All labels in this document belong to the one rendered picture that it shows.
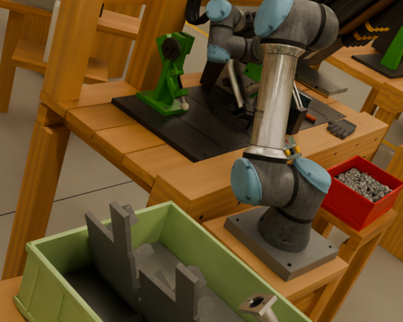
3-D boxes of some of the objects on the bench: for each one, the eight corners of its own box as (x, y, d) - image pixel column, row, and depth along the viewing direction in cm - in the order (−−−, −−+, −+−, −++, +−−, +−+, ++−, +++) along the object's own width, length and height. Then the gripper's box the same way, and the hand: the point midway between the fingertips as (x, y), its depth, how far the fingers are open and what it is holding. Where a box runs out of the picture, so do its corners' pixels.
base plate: (345, 119, 268) (347, 115, 267) (197, 165, 183) (199, 160, 182) (274, 78, 287) (276, 74, 286) (110, 102, 202) (112, 97, 201)
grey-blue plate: (299, 130, 232) (313, 99, 226) (296, 130, 231) (310, 99, 224) (280, 118, 237) (293, 87, 230) (277, 119, 235) (291, 88, 229)
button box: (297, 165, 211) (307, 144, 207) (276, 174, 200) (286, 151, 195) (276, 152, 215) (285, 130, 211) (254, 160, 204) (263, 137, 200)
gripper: (252, 31, 189) (277, 46, 208) (246, 0, 191) (270, 18, 209) (229, 40, 193) (255, 54, 211) (223, 9, 195) (249, 27, 213)
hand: (254, 38), depth 210 cm, fingers closed on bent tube, 3 cm apart
